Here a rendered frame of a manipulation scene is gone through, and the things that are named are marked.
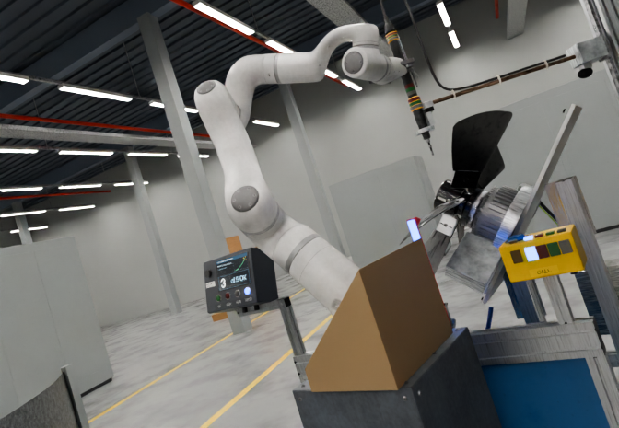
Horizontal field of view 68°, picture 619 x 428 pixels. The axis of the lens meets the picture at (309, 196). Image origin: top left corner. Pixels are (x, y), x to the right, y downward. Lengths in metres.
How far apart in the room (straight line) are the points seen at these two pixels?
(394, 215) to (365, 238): 0.75
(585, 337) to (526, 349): 0.13
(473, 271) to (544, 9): 13.05
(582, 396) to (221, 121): 1.13
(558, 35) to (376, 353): 13.55
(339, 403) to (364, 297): 0.25
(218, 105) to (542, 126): 6.13
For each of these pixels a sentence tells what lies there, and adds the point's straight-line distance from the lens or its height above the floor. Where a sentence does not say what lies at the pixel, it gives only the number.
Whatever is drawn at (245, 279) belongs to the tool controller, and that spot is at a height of 1.16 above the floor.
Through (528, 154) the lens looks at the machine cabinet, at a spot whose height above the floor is 1.30.
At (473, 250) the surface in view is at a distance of 1.57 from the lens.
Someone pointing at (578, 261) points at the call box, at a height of 1.00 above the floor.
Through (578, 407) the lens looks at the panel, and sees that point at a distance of 1.35.
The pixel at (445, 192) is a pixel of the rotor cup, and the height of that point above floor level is 1.23.
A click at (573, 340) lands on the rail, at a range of 1.26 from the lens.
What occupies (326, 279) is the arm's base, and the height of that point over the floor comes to 1.13.
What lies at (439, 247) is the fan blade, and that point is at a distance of 1.68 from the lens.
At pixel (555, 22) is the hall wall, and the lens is 14.28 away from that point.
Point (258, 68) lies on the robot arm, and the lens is 1.43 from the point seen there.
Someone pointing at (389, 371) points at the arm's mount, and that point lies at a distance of 0.89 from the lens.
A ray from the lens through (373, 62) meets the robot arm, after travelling 1.35.
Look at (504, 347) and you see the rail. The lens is 1.30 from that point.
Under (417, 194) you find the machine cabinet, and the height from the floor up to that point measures 1.23.
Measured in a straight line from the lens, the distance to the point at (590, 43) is 1.89.
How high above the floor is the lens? 1.25
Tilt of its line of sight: 4 degrees up
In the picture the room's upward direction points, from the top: 18 degrees counter-clockwise
